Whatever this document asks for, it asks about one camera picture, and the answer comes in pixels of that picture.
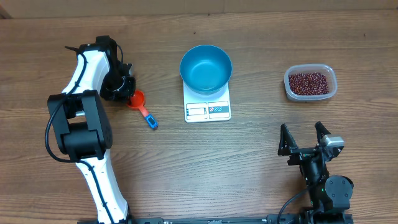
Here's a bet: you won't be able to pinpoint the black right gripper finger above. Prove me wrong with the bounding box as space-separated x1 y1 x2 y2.
315 121 330 144
277 123 298 156

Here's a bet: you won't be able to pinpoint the red measuring scoop blue handle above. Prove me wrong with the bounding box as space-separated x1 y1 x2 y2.
127 90 159 130

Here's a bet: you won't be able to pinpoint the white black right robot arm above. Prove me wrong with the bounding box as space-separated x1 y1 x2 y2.
277 122 354 223

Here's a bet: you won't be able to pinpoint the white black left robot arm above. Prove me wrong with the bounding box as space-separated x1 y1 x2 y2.
46 35 136 223

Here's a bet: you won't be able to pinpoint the white digital kitchen scale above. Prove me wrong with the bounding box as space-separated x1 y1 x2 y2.
183 83 231 123

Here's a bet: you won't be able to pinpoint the blue plastic bowl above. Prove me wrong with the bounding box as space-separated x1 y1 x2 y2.
179 45 233 95

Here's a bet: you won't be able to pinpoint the red adzuki beans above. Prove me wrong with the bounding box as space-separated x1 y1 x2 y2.
288 72 329 96

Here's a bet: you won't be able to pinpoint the clear plastic food container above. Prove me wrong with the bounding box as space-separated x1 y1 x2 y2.
284 63 338 102

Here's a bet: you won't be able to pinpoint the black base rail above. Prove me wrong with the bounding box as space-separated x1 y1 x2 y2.
77 213 354 224

